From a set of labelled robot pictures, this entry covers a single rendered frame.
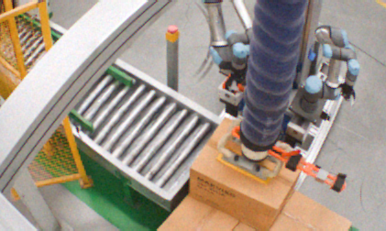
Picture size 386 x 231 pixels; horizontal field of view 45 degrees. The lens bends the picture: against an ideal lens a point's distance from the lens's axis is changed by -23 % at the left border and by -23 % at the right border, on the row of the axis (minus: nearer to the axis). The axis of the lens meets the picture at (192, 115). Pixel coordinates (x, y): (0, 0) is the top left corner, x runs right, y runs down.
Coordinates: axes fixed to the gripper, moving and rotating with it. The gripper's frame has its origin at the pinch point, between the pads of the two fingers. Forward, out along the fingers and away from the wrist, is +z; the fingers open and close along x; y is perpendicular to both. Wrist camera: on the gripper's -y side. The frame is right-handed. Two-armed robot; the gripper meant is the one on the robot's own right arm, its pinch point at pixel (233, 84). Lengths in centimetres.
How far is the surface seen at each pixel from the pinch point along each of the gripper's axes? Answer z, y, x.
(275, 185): 24, 50, -33
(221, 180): 24, 19, -45
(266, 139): -19, 36, -34
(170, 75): 64, -59, 27
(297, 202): 64, 68, -16
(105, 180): 118, -73, -48
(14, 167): -182, 25, -163
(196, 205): 64, 8, -50
